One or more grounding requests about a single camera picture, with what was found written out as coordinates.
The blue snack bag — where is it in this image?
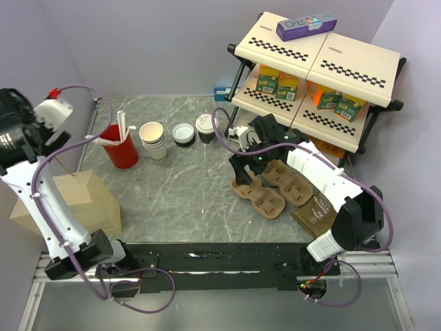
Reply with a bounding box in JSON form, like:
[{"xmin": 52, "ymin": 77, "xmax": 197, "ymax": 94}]
[{"xmin": 248, "ymin": 116, "xmax": 263, "ymax": 131}]

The stack of paper cups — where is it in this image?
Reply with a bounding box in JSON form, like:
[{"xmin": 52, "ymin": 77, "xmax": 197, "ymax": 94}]
[{"xmin": 139, "ymin": 121, "xmax": 167, "ymax": 162}]

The orange box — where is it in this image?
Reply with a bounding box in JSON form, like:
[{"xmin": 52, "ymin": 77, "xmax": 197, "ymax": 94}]
[{"xmin": 307, "ymin": 81, "xmax": 337, "ymax": 105}]

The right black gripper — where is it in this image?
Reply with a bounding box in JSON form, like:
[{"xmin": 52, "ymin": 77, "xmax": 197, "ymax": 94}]
[{"xmin": 229, "ymin": 137, "xmax": 273, "ymax": 186}]

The pulp cup carrier tray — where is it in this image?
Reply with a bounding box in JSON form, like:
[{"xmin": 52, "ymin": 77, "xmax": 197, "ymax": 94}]
[{"xmin": 261, "ymin": 160, "xmax": 314, "ymax": 208}]

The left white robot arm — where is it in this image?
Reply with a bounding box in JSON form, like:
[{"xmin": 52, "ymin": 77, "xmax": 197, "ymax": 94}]
[{"xmin": 1, "ymin": 88, "xmax": 137, "ymax": 281}]

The green yellow carton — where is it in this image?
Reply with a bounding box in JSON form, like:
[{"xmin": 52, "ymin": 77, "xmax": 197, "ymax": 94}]
[
  {"xmin": 275, "ymin": 72, "xmax": 298, "ymax": 101},
  {"xmin": 256, "ymin": 64, "xmax": 280, "ymax": 95}
]

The beige checkered shelf rack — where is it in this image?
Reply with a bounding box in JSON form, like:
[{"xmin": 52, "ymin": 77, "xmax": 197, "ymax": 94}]
[{"xmin": 225, "ymin": 12, "xmax": 407, "ymax": 166}]

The aluminium rail frame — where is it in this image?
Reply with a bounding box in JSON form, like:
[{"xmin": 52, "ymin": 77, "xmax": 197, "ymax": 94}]
[{"xmin": 17, "ymin": 250, "xmax": 111, "ymax": 331}]

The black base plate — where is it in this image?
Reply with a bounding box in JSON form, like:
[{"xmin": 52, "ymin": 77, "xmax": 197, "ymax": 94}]
[{"xmin": 95, "ymin": 243, "xmax": 340, "ymax": 294}]

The blue small box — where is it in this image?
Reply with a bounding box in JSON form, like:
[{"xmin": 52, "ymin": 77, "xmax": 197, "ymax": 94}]
[{"xmin": 214, "ymin": 88, "xmax": 232, "ymax": 102}]

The purple box on shelf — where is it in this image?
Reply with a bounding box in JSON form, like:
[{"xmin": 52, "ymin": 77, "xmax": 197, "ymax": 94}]
[{"xmin": 276, "ymin": 12, "xmax": 338, "ymax": 41}]

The kraft paper bag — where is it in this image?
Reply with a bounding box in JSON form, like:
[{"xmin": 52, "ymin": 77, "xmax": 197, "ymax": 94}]
[{"xmin": 9, "ymin": 153, "xmax": 122, "ymax": 237}]

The brown coffee bean pouch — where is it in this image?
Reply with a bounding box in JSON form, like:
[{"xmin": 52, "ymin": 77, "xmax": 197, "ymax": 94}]
[{"xmin": 291, "ymin": 192, "xmax": 337, "ymax": 239}]

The orange snack bag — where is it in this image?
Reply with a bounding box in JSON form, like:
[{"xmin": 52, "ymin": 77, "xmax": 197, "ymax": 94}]
[{"xmin": 309, "ymin": 136, "xmax": 346, "ymax": 159}]

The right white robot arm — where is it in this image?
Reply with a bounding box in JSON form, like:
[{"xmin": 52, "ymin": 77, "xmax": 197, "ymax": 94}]
[{"xmin": 229, "ymin": 114, "xmax": 391, "ymax": 275}]

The white plastic cup lid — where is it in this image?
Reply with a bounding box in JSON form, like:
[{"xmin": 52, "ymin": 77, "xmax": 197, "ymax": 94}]
[{"xmin": 195, "ymin": 113, "xmax": 218, "ymax": 134}]

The black paper coffee cup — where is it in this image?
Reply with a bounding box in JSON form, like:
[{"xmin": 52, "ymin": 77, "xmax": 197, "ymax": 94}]
[{"xmin": 198, "ymin": 130, "xmax": 216, "ymax": 144}]

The red cup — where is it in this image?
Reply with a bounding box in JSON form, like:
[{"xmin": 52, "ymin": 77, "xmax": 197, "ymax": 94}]
[{"xmin": 100, "ymin": 124, "xmax": 139, "ymax": 169}]

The stack of cup lids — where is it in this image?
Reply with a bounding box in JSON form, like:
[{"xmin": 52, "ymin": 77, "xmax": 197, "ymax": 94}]
[{"xmin": 172, "ymin": 123, "xmax": 196, "ymax": 148}]

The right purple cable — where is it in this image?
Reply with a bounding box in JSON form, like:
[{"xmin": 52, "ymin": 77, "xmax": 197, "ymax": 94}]
[{"xmin": 212, "ymin": 107, "xmax": 396, "ymax": 308}]

